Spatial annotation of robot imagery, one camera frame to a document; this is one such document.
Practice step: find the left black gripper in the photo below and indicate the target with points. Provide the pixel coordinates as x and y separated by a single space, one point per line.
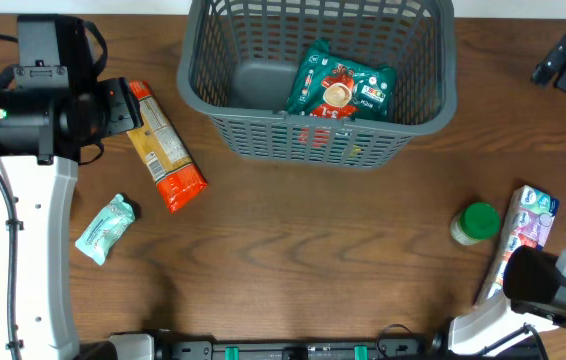
123 109

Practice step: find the grey plastic basket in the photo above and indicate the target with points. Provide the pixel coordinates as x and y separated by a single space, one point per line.
240 60

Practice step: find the red spaghetti packet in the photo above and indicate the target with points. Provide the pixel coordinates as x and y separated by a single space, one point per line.
174 172

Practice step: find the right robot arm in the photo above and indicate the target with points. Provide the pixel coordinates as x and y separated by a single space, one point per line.
533 295

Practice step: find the green lid jar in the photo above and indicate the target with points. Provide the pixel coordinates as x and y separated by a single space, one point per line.
476 223

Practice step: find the Kleenex tissue multipack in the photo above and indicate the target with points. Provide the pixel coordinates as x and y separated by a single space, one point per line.
528 222

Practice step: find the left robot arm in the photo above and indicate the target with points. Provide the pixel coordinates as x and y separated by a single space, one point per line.
38 174

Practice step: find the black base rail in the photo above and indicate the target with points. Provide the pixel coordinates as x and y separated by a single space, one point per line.
393 343

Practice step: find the light teal snack packet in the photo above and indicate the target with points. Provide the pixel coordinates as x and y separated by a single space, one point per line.
106 229

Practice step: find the green coffee mix bag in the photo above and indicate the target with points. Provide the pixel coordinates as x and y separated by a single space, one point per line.
329 86

